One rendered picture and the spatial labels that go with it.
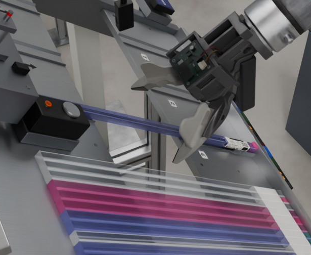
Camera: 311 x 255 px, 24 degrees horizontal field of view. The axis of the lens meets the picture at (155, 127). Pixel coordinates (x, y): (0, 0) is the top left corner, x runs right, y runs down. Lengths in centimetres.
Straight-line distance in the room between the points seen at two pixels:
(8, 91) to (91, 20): 53
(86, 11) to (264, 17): 40
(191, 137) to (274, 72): 135
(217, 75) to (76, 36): 79
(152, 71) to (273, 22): 20
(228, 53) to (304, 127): 114
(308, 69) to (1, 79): 126
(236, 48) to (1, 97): 34
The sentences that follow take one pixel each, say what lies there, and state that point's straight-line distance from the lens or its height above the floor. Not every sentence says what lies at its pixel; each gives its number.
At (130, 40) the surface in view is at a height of 83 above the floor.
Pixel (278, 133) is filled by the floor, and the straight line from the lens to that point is 220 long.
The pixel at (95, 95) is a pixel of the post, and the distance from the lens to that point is 192.
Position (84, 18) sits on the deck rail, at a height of 84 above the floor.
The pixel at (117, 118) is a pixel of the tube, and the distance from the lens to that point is 101.
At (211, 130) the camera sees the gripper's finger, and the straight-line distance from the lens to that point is 102.
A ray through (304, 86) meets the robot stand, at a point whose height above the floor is 23.
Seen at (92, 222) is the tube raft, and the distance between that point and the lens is 82.
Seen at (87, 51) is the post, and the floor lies 44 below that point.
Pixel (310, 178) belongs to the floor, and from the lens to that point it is 213.
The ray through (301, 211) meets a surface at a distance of 121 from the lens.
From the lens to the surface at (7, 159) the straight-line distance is 82.
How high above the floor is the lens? 176
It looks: 54 degrees down
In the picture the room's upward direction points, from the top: straight up
